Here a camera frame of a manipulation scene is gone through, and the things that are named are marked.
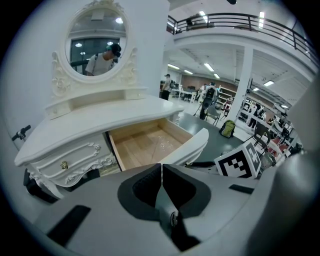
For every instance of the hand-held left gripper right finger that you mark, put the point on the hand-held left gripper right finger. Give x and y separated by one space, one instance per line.
180 190

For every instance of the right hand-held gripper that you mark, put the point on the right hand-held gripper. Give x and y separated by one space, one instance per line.
236 165

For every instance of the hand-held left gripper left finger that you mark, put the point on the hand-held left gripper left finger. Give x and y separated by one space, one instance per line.
146 186

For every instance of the white-fronted wooden drawer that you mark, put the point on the white-fronted wooden drawer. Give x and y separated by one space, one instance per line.
147 147

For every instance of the white dressing table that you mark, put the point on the white dressing table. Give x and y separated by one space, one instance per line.
100 120

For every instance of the brass drawer knob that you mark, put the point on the brass drawer knob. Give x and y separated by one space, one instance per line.
64 164

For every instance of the green backpack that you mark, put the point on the green backpack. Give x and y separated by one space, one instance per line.
227 128

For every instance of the black metal chair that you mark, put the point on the black metal chair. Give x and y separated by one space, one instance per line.
262 135

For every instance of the red chair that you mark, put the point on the red chair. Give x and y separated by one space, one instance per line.
277 146

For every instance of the grey folding chair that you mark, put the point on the grey folding chair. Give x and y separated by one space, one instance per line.
214 113

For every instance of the wooden storage shelf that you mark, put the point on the wooden storage shelf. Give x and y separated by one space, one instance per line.
226 95

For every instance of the white work desk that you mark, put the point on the white work desk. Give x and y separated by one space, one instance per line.
186 94

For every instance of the black balcony railing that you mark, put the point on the black balcony railing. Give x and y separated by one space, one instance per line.
250 21

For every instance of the oval white-framed mirror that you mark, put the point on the oval white-framed mirror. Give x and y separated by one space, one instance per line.
96 47

